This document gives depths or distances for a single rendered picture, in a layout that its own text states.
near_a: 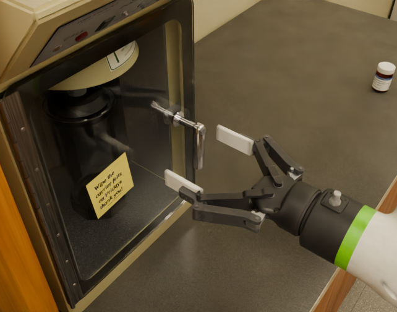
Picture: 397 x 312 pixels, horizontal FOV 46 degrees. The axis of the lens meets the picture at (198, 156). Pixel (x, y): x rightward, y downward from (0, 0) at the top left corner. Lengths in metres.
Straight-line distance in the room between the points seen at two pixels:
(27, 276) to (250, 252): 0.47
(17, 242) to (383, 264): 0.42
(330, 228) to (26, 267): 0.37
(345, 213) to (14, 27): 0.45
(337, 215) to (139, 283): 0.38
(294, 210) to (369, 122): 0.60
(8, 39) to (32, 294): 0.27
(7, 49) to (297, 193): 0.42
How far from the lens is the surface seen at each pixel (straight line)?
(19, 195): 0.61
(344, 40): 1.55
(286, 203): 0.66
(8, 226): 0.46
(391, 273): 0.62
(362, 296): 2.03
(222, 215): 0.66
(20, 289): 0.53
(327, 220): 0.63
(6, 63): 0.43
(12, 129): 0.52
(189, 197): 0.68
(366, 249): 0.63
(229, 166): 1.03
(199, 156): 0.74
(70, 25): 0.42
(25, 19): 0.37
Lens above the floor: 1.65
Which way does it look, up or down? 43 degrees down
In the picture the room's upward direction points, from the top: straight up
